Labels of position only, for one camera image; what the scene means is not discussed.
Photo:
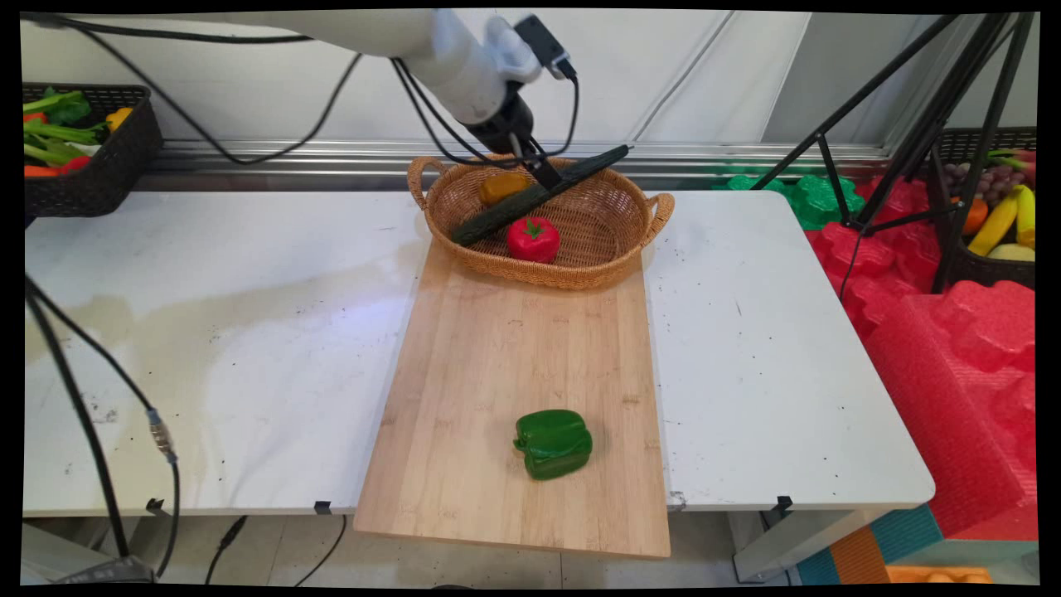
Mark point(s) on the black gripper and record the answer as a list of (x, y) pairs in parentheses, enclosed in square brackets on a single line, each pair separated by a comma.
[(501, 124)]

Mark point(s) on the woven wicker basket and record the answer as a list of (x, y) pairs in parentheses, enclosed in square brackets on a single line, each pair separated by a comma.
[(605, 224)]

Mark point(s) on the aluminium wall rail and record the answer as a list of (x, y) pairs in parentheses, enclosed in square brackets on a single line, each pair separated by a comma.
[(331, 153)]

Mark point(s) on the black tripod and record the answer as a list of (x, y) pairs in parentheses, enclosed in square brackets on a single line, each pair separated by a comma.
[(937, 124)]

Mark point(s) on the red chili pepper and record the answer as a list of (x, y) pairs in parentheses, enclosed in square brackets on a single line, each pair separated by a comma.
[(75, 164)]

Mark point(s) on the yellow banana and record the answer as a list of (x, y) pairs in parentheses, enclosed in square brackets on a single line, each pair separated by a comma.
[(993, 225), (1026, 214)]

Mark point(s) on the green leafy vegetable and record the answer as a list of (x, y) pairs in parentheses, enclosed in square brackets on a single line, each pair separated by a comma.
[(65, 108)]

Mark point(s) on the orange carrot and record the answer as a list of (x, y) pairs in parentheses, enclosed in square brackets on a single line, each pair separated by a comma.
[(40, 171)]

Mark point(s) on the orange fruit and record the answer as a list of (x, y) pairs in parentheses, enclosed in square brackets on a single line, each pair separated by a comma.
[(976, 217)]

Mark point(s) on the red tomato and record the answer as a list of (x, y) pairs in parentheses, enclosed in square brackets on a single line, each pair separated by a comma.
[(533, 240)]

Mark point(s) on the pale yellow fruit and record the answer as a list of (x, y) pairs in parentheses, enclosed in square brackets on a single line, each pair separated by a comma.
[(1011, 253)]

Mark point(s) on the yellow pepper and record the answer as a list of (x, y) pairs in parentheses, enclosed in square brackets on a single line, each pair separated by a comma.
[(118, 118)]

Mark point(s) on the dark green cucumber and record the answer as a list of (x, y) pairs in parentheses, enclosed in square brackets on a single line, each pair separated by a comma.
[(497, 217)]

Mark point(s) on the black plastic fruit basket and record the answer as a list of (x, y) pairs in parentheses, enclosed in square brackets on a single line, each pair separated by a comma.
[(986, 269)]

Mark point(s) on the black plastic vegetable basket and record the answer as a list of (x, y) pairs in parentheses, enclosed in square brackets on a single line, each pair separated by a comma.
[(116, 166)]

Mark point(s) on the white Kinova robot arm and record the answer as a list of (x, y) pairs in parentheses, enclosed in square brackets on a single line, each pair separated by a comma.
[(398, 33)]

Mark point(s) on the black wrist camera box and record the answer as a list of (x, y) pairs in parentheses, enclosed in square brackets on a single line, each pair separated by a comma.
[(543, 43)]

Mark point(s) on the red and green fruit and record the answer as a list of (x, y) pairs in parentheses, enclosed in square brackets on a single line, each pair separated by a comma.
[(1019, 162)]

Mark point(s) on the large red foam mat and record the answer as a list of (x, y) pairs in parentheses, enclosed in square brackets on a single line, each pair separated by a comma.
[(953, 390)]

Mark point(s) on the green celery stalks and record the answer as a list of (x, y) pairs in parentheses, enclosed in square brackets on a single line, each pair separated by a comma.
[(58, 143)]

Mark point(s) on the teal and orange foam tile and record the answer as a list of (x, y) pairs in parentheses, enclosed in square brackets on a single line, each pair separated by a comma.
[(862, 551)]

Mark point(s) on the purple grape bunch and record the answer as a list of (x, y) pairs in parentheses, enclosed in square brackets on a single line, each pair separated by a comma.
[(990, 178)]

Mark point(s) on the orange-yellow vegetable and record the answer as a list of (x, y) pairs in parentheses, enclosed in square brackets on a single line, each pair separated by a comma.
[(502, 188)]

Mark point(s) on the green bell pepper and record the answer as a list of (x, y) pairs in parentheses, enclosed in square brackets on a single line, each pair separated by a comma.
[(554, 444)]

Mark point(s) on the wooden cutting board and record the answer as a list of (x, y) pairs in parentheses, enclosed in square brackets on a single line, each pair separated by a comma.
[(497, 373)]

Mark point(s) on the white table leg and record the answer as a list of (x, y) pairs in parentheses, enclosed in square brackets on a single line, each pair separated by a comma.
[(796, 543)]

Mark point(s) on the small red foam mat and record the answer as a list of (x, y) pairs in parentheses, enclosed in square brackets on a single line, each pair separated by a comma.
[(870, 257)]

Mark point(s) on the green foam mat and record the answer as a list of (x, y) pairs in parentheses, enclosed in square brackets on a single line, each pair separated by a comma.
[(812, 199)]

